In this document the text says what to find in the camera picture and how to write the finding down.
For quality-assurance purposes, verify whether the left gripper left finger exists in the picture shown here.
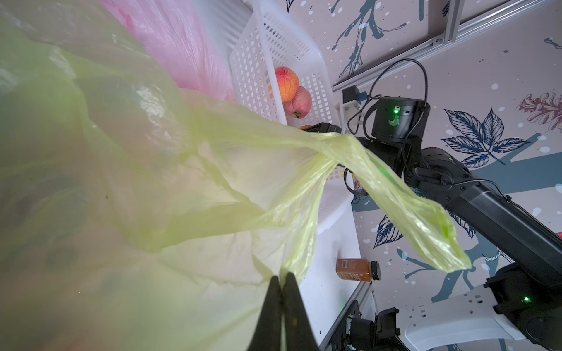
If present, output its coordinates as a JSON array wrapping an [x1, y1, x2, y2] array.
[[247, 276, 282, 351]]

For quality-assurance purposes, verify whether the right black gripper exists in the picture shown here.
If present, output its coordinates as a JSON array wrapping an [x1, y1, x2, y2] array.
[[302, 96, 431, 176]]

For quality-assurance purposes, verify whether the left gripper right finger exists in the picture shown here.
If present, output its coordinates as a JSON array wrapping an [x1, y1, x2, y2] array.
[[282, 273, 319, 351]]

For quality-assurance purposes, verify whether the green plastic bag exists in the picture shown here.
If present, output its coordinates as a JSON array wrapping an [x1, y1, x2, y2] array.
[[1, 1, 470, 350]]

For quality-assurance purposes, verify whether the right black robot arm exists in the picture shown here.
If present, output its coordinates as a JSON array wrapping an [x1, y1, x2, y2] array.
[[322, 97, 561, 350]]

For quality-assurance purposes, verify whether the pink peach beside orange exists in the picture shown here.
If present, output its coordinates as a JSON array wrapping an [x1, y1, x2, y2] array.
[[283, 86, 313, 118]]

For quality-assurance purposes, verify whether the pink plastic bag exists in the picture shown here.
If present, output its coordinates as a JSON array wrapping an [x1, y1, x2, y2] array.
[[102, 1, 235, 101]]

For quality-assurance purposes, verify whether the orange spice jar black lid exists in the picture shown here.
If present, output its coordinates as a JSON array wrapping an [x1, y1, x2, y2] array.
[[336, 258, 381, 282]]

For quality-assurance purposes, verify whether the white perforated plastic basket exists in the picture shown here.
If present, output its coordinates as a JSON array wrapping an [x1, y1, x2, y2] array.
[[227, 0, 354, 235]]

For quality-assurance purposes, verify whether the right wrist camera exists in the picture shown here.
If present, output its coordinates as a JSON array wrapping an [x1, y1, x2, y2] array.
[[340, 86, 368, 135]]

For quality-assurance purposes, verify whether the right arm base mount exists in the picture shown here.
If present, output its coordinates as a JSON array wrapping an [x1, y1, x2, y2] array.
[[324, 300, 408, 351]]

